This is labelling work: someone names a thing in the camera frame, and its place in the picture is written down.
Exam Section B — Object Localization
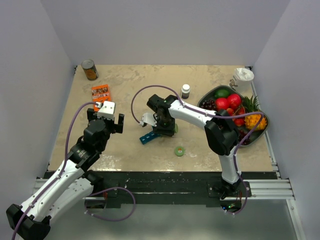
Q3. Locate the dark grey fruit tray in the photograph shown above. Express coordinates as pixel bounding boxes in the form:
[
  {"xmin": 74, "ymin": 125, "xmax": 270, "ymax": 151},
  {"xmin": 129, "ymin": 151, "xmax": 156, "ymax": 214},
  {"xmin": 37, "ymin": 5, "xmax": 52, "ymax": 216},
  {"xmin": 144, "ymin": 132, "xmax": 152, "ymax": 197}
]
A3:
[{"xmin": 198, "ymin": 85, "xmax": 269, "ymax": 148}]

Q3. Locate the green bottle cap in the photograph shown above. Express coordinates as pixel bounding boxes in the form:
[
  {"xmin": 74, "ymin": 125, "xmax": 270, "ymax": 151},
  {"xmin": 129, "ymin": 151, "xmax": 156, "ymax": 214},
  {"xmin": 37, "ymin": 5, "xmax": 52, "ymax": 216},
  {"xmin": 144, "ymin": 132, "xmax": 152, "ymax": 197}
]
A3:
[{"xmin": 174, "ymin": 146, "xmax": 185, "ymax": 157}]

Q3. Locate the aluminium frame rail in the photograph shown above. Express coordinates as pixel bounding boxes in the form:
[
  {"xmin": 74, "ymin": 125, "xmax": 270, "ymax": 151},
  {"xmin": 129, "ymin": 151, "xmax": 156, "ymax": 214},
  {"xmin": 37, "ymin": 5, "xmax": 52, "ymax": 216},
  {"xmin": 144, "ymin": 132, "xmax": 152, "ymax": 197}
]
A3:
[{"xmin": 17, "ymin": 67, "xmax": 307, "ymax": 240}]

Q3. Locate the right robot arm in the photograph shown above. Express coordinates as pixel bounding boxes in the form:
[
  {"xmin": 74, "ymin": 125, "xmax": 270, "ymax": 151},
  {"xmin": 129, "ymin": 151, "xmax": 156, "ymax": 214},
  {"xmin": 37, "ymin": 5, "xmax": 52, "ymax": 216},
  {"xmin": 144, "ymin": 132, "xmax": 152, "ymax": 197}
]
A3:
[{"xmin": 140, "ymin": 94, "xmax": 242, "ymax": 197}]

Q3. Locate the red toy apple right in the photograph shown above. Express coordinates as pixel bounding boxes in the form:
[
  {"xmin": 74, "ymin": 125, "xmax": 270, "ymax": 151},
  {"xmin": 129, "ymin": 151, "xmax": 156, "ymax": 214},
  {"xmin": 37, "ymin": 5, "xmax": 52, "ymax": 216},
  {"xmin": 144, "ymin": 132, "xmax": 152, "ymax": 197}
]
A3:
[{"xmin": 227, "ymin": 93, "xmax": 242, "ymax": 110}]

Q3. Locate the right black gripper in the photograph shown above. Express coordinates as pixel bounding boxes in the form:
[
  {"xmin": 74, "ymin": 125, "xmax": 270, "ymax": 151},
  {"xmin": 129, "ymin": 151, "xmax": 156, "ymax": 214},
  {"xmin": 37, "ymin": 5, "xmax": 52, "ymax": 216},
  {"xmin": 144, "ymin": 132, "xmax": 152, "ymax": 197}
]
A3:
[{"xmin": 153, "ymin": 114, "xmax": 176, "ymax": 136}]

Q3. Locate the green pill bottle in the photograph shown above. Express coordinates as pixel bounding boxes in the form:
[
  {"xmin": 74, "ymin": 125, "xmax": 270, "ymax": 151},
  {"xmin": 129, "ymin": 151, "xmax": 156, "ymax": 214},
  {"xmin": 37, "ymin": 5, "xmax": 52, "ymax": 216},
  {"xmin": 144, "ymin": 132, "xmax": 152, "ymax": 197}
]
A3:
[{"xmin": 174, "ymin": 124, "xmax": 179, "ymax": 134}]

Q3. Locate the dark toy grapes bunch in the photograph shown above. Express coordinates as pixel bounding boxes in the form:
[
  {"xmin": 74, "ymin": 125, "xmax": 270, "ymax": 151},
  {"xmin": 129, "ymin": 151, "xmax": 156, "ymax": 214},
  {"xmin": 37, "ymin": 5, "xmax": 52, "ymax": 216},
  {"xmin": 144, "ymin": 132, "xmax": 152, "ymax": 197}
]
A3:
[{"xmin": 200, "ymin": 99, "xmax": 248, "ymax": 141}]

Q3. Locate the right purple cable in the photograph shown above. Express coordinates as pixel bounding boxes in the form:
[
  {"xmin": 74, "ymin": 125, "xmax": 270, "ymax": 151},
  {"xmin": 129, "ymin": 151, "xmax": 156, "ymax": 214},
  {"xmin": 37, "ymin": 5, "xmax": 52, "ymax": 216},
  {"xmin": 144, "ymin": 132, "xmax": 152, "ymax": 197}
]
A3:
[{"xmin": 130, "ymin": 84, "xmax": 265, "ymax": 216}]

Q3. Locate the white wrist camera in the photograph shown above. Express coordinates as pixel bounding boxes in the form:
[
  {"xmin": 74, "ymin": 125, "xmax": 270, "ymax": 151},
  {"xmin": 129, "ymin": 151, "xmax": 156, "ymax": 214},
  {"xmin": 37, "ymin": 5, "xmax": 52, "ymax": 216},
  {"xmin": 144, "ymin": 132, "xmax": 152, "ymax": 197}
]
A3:
[
  {"xmin": 139, "ymin": 112, "xmax": 157, "ymax": 127},
  {"xmin": 95, "ymin": 101, "xmax": 116, "ymax": 120}
]

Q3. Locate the green toy lime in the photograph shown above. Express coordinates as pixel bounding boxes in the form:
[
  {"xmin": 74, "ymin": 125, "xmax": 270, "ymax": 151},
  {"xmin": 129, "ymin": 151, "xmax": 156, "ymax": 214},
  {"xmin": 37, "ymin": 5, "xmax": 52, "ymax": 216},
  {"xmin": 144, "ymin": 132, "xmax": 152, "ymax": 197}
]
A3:
[{"xmin": 214, "ymin": 88, "xmax": 230, "ymax": 99}]

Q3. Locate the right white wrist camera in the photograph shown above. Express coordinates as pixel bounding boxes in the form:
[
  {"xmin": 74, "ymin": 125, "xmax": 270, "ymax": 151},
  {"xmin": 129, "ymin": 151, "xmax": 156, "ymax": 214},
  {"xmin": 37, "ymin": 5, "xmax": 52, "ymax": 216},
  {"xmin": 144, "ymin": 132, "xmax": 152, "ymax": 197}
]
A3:
[{"xmin": 139, "ymin": 112, "xmax": 157, "ymax": 127}]

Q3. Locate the tin food can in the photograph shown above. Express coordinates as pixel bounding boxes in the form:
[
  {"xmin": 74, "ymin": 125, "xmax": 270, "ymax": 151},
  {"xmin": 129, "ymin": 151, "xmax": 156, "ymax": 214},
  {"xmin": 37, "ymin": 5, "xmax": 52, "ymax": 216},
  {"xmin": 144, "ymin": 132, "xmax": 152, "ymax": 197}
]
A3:
[{"xmin": 81, "ymin": 59, "xmax": 99, "ymax": 81}]

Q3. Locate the white capped dark pill bottle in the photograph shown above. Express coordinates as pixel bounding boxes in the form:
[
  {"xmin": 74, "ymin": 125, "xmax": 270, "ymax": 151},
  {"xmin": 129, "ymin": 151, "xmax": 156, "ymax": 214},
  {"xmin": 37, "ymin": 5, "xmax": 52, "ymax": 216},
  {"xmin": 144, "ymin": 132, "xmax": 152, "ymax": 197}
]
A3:
[{"xmin": 181, "ymin": 84, "xmax": 191, "ymax": 99}]

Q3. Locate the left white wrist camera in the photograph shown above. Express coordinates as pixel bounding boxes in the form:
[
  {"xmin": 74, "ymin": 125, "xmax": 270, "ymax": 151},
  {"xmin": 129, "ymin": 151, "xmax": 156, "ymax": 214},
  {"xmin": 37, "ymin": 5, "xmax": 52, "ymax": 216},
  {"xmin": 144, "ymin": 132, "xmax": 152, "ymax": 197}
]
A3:
[{"xmin": 95, "ymin": 101, "xmax": 116, "ymax": 120}]

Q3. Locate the white paper cup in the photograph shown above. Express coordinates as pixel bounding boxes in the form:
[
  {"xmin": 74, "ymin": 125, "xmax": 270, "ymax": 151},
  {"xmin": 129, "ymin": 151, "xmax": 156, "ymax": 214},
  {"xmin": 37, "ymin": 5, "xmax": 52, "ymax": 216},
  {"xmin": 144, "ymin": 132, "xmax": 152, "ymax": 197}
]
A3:
[{"xmin": 229, "ymin": 67, "xmax": 255, "ymax": 93}]

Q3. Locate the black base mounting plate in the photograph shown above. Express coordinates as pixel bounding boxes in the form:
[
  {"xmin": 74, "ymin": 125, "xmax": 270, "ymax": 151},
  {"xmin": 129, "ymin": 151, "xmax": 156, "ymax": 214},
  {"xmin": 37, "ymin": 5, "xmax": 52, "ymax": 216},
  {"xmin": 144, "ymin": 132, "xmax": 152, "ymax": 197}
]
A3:
[{"xmin": 43, "ymin": 169, "xmax": 278, "ymax": 209}]

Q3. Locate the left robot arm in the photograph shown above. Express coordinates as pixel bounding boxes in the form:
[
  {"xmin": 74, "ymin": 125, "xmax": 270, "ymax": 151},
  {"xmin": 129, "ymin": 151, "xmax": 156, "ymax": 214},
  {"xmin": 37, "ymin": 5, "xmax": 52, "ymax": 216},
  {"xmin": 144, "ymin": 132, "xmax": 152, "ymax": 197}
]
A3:
[{"xmin": 6, "ymin": 106, "xmax": 125, "ymax": 240}]

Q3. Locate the teal weekly pill organizer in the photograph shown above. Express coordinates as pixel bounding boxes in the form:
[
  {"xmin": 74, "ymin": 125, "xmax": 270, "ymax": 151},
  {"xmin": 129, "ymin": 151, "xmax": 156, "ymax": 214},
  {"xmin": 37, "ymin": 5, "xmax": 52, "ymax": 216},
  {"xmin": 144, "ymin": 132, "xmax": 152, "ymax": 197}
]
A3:
[{"xmin": 139, "ymin": 131, "xmax": 161, "ymax": 145}]

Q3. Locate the orange cardboard box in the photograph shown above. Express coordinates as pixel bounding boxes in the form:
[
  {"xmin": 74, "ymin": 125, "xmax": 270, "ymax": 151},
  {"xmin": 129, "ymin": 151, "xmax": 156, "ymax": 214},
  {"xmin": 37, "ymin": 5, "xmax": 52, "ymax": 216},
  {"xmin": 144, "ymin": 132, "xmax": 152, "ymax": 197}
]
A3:
[{"xmin": 91, "ymin": 84, "xmax": 112, "ymax": 104}]

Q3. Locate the toy cherries cluster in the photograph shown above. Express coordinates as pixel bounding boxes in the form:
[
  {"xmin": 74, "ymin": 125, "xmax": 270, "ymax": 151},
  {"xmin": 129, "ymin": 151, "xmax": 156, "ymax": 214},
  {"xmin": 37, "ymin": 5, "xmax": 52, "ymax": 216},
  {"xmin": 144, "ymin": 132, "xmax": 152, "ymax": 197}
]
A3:
[{"xmin": 226, "ymin": 106, "xmax": 246, "ymax": 127}]

